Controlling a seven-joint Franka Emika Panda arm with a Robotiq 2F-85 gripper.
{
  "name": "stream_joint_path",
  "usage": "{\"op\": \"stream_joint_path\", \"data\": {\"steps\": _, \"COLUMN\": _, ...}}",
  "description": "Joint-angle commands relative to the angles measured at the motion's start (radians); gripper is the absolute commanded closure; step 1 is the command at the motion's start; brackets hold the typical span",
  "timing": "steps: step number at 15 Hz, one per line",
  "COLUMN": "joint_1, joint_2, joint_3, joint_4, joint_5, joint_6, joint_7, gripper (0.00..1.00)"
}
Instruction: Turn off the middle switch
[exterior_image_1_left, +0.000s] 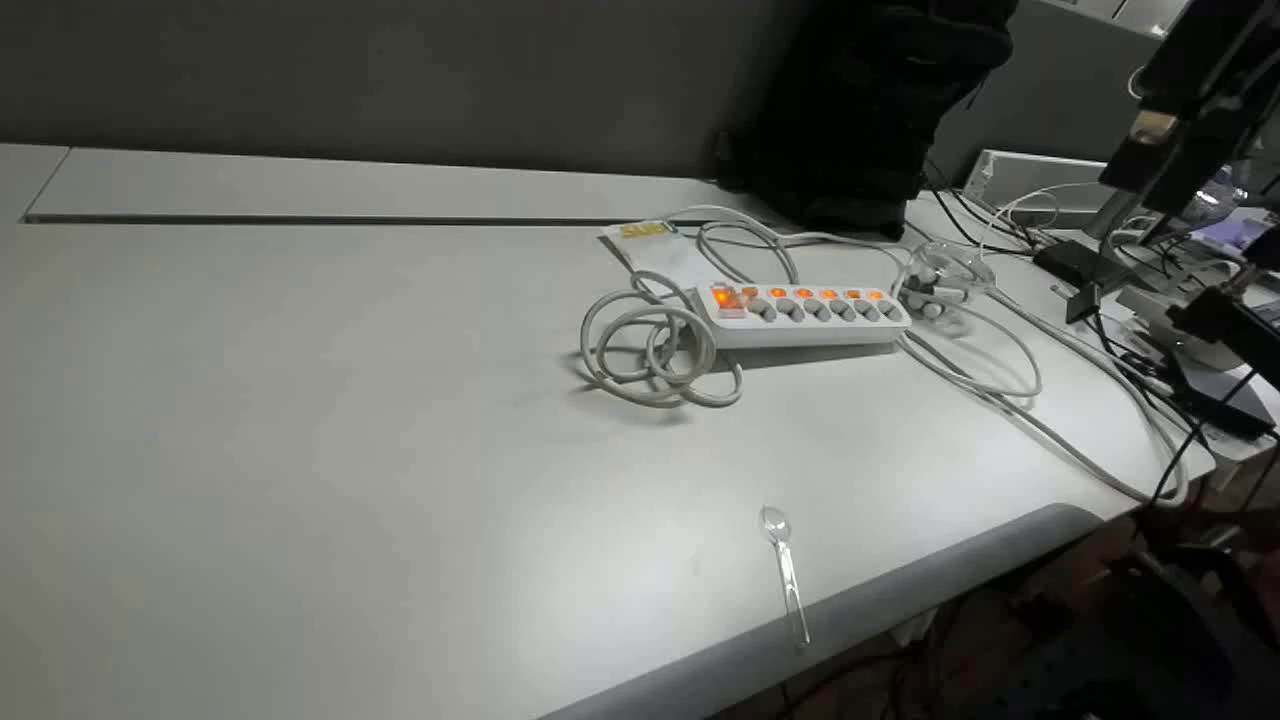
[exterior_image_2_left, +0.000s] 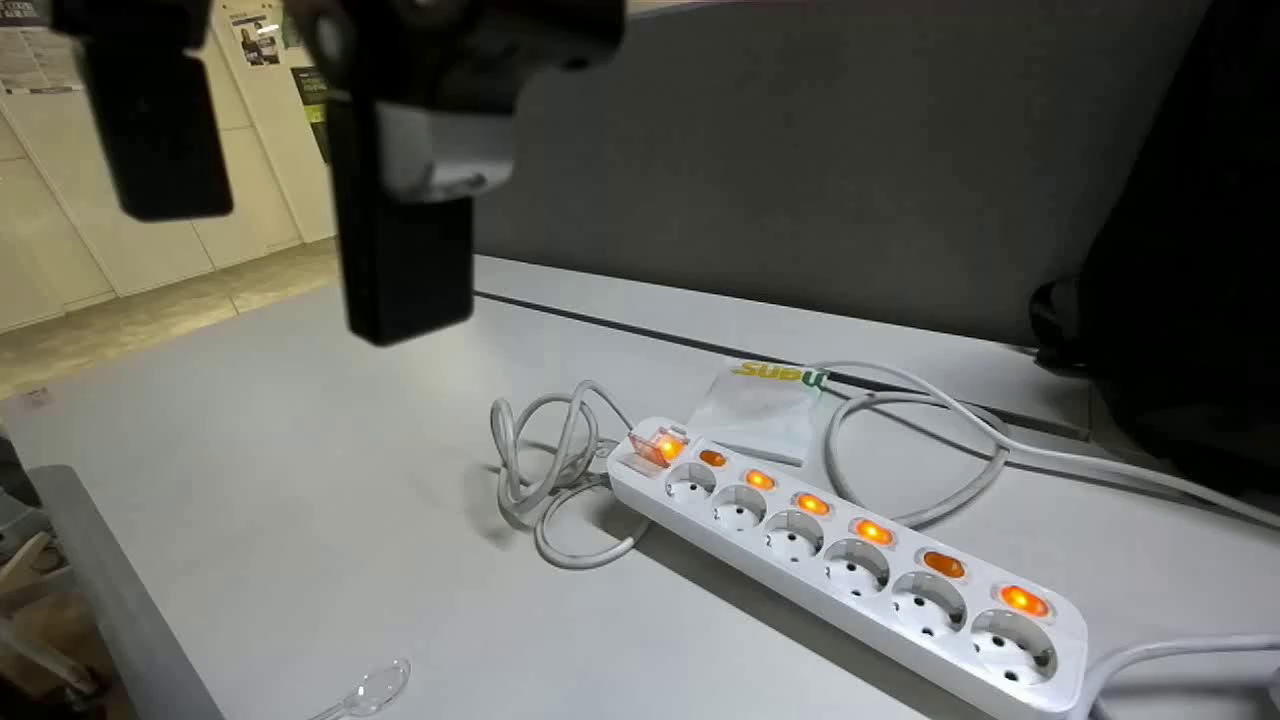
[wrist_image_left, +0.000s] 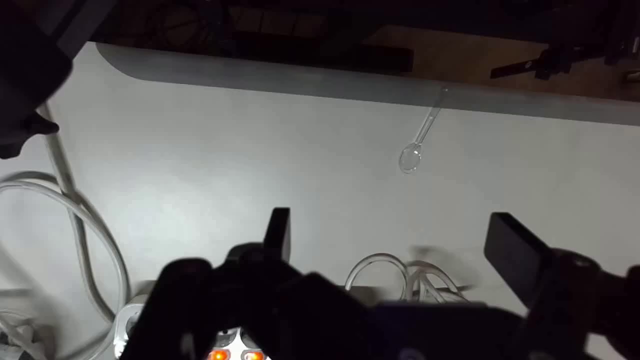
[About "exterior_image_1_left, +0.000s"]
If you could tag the clear plastic spoon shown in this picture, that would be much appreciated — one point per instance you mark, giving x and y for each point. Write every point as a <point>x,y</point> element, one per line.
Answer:
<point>777,533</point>

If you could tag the white multi-socket power strip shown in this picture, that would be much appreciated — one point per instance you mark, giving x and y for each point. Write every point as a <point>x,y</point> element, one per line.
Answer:
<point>801,317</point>

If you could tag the white paper card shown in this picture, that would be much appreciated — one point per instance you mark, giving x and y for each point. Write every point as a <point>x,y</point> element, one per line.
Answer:
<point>654,246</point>

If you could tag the grey table divider panel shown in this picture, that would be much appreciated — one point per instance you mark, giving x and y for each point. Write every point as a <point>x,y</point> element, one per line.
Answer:
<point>618,84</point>

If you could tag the black camera stand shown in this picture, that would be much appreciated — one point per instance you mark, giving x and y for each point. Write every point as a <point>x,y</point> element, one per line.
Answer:
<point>1202,103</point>

